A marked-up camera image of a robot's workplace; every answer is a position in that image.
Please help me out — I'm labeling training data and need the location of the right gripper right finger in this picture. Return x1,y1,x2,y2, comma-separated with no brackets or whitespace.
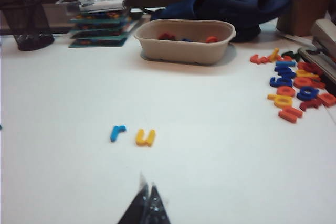
145,183,171,224

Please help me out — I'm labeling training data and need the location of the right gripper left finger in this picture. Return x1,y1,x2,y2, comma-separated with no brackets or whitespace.
117,173,150,224

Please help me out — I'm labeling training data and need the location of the yellow letter u magnet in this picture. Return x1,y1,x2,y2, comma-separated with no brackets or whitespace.
135,129,156,147

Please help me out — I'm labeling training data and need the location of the light blue letter r magnet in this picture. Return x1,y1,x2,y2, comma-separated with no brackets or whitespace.
109,125,127,143

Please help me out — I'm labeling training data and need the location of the orange letter n magnet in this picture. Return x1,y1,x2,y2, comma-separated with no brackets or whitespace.
278,107,304,124

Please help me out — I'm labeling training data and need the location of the yellow letter d magnet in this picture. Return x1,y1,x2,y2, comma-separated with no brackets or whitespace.
267,93,293,107

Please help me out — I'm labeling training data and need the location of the letter magnet card pack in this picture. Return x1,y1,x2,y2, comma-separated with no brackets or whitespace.
68,11,132,24
68,37,129,48
69,28,137,39

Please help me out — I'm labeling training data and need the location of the orange letter o magnet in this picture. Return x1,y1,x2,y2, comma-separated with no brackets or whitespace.
276,86,297,98

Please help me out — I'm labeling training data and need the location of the blue letter g magnet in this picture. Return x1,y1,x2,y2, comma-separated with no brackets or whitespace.
269,76,294,88

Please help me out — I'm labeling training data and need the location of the red letter s magnet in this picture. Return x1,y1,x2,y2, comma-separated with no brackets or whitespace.
250,54,271,65

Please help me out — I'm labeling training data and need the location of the dark red letter magnet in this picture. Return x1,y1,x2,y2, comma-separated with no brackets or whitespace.
299,99,322,111

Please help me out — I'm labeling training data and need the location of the blue letter m magnet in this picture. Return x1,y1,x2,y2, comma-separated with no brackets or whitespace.
274,61,297,78

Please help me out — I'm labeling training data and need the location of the dark green letter magnet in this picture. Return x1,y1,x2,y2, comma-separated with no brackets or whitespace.
282,50,301,62

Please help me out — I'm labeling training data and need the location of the beige pulp tray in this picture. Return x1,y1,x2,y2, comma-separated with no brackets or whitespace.
133,18,237,65

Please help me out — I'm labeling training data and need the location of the clear plastic case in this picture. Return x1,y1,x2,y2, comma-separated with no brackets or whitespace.
55,0,135,16

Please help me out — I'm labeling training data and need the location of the black mesh pen holder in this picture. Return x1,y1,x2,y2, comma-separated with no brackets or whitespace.
0,0,55,51

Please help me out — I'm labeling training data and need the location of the grey metal stapler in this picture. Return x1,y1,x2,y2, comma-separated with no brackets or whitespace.
298,18,336,84

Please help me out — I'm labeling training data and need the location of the grey partition base rail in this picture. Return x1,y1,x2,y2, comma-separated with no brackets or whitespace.
0,2,74,36

